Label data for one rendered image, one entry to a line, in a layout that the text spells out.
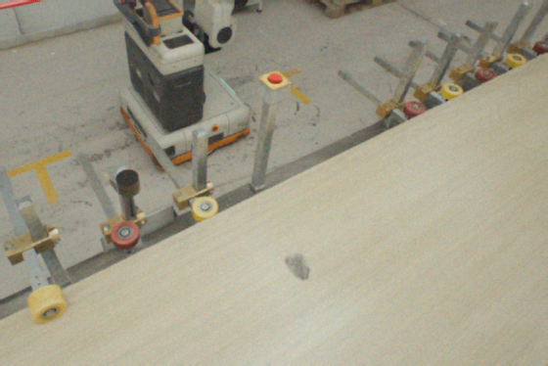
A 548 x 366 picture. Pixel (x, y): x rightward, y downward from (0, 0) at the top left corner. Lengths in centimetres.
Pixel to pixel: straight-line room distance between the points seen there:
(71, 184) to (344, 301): 184
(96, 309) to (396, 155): 112
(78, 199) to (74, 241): 28
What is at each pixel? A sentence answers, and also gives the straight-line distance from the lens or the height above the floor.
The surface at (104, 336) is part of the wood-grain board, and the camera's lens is 117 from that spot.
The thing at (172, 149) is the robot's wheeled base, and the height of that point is 17.
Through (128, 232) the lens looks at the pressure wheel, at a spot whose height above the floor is 91.
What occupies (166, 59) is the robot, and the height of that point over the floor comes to 79.
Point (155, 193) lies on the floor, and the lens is 252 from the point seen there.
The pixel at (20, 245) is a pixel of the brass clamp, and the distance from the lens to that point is 127.
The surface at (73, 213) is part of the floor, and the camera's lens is 252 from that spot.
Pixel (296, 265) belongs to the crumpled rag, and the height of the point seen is 91.
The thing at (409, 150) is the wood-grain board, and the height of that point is 90.
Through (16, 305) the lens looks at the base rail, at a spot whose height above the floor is 70.
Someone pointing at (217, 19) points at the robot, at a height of 84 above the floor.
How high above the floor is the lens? 198
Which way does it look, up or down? 45 degrees down
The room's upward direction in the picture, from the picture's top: 5 degrees clockwise
